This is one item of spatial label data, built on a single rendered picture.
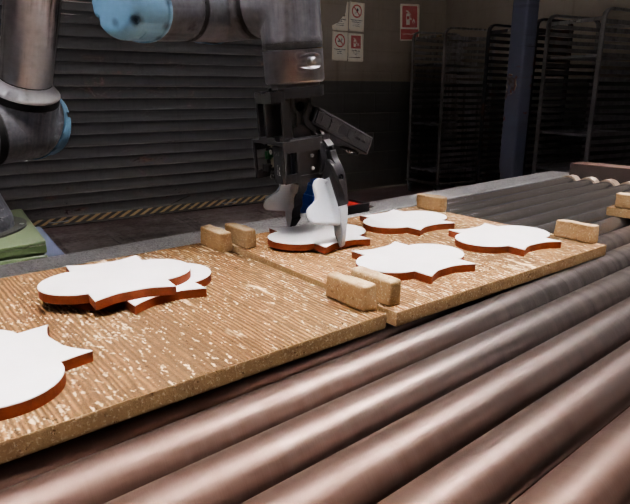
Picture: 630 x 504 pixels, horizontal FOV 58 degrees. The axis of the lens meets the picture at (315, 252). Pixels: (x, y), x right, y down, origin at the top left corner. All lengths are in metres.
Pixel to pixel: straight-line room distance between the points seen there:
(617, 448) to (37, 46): 0.99
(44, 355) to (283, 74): 0.42
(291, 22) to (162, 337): 0.40
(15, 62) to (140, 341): 0.70
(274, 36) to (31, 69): 0.52
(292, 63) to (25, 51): 0.53
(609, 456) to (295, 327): 0.26
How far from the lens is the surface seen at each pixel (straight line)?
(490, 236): 0.83
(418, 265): 0.67
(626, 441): 0.44
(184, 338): 0.51
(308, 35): 0.72
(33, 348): 0.50
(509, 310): 0.66
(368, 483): 0.37
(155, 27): 0.68
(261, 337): 0.50
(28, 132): 1.15
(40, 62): 1.12
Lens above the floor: 1.14
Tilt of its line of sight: 16 degrees down
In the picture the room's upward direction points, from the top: straight up
